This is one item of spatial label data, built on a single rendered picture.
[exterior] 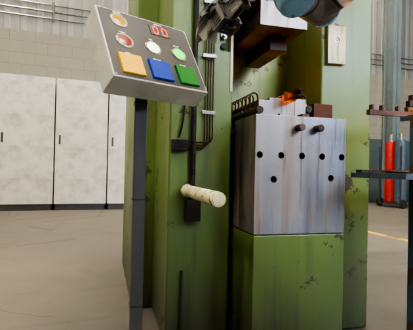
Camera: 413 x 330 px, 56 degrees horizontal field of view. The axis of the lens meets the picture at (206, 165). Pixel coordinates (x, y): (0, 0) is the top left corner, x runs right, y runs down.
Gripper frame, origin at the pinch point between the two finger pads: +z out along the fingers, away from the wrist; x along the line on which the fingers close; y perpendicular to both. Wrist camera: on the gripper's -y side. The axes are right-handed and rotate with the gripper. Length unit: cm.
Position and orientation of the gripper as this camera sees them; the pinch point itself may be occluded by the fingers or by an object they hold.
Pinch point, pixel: (198, 36)
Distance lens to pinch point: 127.6
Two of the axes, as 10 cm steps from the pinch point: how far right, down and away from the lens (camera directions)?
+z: -5.7, 5.0, 6.6
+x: 7.7, 0.2, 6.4
